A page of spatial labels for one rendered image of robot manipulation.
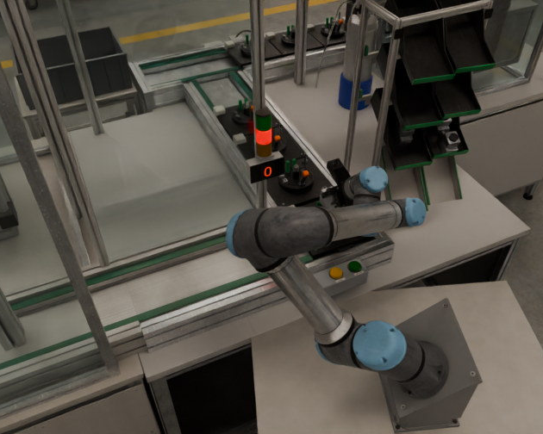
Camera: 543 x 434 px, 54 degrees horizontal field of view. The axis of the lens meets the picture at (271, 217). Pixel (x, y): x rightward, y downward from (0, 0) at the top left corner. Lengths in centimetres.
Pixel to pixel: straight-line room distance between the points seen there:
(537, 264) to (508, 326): 152
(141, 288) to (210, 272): 23
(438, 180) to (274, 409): 101
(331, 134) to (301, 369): 123
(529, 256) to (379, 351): 219
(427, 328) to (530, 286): 175
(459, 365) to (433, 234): 74
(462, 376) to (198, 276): 88
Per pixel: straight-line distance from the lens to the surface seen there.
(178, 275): 183
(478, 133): 297
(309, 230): 114
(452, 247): 207
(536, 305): 319
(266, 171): 175
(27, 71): 186
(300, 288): 131
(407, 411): 153
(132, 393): 179
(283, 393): 163
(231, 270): 183
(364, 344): 137
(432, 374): 145
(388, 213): 135
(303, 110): 269
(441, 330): 154
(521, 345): 188
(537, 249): 349
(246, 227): 120
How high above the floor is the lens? 230
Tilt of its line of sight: 44 degrees down
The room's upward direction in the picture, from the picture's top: straight up
